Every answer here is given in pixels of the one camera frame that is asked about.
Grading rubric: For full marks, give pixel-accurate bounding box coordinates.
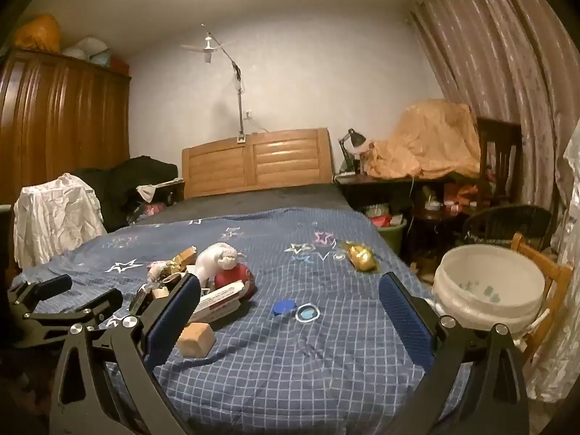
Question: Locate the silver foil sheet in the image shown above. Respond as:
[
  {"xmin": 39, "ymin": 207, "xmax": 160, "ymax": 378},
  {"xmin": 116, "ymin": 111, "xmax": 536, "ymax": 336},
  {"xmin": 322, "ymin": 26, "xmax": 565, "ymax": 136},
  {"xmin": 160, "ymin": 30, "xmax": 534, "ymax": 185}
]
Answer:
[{"xmin": 526, "ymin": 131, "xmax": 580, "ymax": 404}]

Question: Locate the orange cover cloth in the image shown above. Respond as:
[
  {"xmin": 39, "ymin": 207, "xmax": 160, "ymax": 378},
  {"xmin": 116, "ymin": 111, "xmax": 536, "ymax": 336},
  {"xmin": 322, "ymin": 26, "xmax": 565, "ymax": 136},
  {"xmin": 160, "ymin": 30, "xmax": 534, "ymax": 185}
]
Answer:
[{"xmin": 362, "ymin": 99, "xmax": 481, "ymax": 179}]

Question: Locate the orange plastic bag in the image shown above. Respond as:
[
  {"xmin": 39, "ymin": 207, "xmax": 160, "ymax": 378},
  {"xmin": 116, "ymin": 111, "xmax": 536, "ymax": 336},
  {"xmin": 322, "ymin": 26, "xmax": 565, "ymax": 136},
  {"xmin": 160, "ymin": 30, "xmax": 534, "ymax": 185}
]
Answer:
[{"xmin": 13, "ymin": 14, "xmax": 62, "ymax": 53}]

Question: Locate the black clothes pile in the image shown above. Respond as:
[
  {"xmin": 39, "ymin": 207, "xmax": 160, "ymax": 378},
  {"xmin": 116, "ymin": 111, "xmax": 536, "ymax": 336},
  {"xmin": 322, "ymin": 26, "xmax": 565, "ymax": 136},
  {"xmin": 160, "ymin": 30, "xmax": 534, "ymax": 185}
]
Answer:
[{"xmin": 72, "ymin": 155, "xmax": 179, "ymax": 232}]

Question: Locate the crumpled grey wrapper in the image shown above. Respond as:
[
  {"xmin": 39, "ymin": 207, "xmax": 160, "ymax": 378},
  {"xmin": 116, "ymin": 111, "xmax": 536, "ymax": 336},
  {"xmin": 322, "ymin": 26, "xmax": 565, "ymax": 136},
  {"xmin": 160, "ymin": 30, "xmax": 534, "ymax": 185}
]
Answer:
[{"xmin": 147, "ymin": 260, "xmax": 175, "ymax": 282}]

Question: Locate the white plastic bucket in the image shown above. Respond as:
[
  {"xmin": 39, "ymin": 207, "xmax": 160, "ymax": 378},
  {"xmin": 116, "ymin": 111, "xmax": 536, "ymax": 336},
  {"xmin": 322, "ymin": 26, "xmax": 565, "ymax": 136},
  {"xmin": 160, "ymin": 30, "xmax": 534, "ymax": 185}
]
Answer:
[{"xmin": 432, "ymin": 244, "xmax": 547, "ymax": 332}]

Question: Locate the wooden headboard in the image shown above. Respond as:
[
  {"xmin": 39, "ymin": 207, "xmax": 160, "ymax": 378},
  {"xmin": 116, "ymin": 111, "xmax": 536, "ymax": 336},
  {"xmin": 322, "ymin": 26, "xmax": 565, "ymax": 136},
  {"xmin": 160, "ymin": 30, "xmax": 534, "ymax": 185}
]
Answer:
[{"xmin": 182, "ymin": 128, "xmax": 334, "ymax": 199}]

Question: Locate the white and red carton box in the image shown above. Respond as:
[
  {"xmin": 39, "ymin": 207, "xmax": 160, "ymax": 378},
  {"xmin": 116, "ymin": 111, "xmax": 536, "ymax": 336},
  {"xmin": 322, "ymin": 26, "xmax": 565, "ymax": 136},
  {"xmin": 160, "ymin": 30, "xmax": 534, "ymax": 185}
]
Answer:
[{"xmin": 188, "ymin": 281, "xmax": 248, "ymax": 324}]

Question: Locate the green plastic bin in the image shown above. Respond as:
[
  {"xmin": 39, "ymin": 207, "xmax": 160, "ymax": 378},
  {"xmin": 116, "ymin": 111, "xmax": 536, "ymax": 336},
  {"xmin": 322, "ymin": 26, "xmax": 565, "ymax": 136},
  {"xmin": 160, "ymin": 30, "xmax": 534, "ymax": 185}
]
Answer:
[{"xmin": 378, "ymin": 217, "xmax": 409, "ymax": 254}]

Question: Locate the red round toy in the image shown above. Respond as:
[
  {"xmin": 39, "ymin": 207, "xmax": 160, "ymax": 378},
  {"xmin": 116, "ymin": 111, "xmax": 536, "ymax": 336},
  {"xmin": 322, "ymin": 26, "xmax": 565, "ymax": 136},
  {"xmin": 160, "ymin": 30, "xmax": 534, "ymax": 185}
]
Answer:
[{"xmin": 213, "ymin": 263, "xmax": 255, "ymax": 302}]

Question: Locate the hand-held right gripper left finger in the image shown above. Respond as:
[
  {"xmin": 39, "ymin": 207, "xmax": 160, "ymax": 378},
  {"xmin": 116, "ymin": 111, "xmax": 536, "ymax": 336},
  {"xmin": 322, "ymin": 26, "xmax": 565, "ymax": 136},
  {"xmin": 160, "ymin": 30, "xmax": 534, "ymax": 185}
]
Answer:
[{"xmin": 49, "ymin": 273, "xmax": 201, "ymax": 435}]

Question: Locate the patterned beige curtain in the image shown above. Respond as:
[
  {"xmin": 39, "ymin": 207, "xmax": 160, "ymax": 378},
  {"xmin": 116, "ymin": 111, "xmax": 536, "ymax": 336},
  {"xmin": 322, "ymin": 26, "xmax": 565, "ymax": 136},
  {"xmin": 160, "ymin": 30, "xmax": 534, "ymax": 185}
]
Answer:
[{"xmin": 408, "ymin": 0, "xmax": 580, "ymax": 254}]

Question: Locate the light wooden chair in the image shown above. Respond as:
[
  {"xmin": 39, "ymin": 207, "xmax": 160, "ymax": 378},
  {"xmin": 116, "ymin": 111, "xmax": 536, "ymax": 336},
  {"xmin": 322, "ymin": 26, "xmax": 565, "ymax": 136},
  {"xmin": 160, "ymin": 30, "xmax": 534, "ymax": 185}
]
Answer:
[{"xmin": 510, "ymin": 232, "xmax": 574, "ymax": 363}]

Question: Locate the white ceiling fan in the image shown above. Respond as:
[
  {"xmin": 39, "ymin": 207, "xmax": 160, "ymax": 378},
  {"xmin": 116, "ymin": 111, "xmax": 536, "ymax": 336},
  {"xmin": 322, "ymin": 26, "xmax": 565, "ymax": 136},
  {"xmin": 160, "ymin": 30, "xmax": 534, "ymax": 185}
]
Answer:
[{"xmin": 180, "ymin": 32, "xmax": 234, "ymax": 64}]

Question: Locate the brown wooden wardrobe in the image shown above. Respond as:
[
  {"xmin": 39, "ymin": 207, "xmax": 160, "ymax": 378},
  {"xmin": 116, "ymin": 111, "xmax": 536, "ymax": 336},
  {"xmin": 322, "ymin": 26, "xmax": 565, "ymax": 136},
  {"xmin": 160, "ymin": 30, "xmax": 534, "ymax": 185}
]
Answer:
[{"xmin": 0, "ymin": 50, "xmax": 132, "ymax": 204}]

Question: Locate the dark wooden chair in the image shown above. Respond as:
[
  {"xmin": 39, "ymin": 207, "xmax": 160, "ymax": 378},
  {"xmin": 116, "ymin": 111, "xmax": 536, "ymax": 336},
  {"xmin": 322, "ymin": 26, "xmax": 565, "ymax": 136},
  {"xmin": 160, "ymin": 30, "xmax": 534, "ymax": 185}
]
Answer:
[{"xmin": 476, "ymin": 117, "xmax": 524, "ymax": 204}]

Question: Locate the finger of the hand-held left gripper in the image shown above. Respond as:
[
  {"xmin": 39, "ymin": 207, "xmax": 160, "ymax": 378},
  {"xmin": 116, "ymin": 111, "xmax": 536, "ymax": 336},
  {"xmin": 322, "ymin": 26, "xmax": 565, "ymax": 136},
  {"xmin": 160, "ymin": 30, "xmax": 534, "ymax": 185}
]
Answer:
[
  {"xmin": 7, "ymin": 274, "xmax": 73, "ymax": 317},
  {"xmin": 18, "ymin": 287, "xmax": 123, "ymax": 349}
]

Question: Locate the dark round side table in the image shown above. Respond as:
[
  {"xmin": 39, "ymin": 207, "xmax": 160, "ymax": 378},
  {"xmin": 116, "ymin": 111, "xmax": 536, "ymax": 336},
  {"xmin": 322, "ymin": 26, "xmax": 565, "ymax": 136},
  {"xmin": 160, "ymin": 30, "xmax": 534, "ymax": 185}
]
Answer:
[{"xmin": 408, "ymin": 206, "xmax": 472, "ymax": 264}]

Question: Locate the black wicker chair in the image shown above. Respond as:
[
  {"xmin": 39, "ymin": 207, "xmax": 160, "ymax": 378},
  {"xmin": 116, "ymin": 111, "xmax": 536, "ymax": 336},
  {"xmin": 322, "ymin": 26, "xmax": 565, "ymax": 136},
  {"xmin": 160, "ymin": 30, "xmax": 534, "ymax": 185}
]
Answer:
[{"xmin": 462, "ymin": 205, "xmax": 554, "ymax": 254}]

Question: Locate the dark wooden desk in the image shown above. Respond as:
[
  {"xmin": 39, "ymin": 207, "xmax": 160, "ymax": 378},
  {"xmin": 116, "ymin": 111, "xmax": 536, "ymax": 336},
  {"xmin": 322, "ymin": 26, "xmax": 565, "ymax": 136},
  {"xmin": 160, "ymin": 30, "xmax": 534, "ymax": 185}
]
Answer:
[{"xmin": 334, "ymin": 173, "xmax": 481, "ymax": 236}]

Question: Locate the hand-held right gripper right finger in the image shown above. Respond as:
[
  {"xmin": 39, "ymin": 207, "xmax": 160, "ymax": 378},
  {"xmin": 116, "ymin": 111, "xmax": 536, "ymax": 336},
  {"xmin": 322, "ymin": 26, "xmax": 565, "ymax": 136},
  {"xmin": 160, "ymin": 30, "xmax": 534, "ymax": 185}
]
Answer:
[{"xmin": 377, "ymin": 272, "xmax": 530, "ymax": 435}]

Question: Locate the white pillow bundle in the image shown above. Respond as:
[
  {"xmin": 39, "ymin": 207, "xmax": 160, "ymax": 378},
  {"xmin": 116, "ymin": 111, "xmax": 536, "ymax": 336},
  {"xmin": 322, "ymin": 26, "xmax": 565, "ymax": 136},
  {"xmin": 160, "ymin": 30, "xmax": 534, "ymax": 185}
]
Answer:
[{"xmin": 63, "ymin": 36, "xmax": 112, "ymax": 66}]

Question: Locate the gold foil wrapper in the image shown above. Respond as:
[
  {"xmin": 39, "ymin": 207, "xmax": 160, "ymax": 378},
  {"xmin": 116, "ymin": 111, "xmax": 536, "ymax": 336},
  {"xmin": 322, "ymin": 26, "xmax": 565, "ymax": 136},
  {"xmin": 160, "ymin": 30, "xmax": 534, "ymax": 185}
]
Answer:
[{"xmin": 342, "ymin": 241, "xmax": 380, "ymax": 273}]

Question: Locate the blue checked blanket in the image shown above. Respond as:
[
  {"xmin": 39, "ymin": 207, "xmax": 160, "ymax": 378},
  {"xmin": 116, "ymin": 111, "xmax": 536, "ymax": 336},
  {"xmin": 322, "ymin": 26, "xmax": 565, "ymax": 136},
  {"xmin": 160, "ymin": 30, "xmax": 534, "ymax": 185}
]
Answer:
[{"xmin": 9, "ymin": 207, "xmax": 472, "ymax": 435}]

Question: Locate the grey bedsheet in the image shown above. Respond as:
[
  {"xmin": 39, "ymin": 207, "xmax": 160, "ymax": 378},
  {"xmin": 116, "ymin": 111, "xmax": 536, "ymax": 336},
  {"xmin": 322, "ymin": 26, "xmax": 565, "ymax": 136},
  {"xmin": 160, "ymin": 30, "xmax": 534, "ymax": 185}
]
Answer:
[{"xmin": 136, "ymin": 183, "xmax": 354, "ymax": 227}]

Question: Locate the black desk lamp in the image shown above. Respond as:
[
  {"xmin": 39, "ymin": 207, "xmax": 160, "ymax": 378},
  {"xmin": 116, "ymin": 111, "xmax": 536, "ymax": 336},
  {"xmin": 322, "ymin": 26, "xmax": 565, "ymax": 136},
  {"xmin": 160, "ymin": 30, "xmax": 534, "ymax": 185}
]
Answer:
[{"xmin": 337, "ymin": 128, "xmax": 369, "ymax": 175}]

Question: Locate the metal clamp pole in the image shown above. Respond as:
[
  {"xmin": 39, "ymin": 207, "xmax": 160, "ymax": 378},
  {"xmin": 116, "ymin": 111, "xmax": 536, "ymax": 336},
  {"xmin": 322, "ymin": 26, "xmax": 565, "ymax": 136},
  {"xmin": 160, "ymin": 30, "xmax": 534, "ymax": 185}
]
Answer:
[{"xmin": 202, "ymin": 22, "xmax": 249, "ymax": 146}]

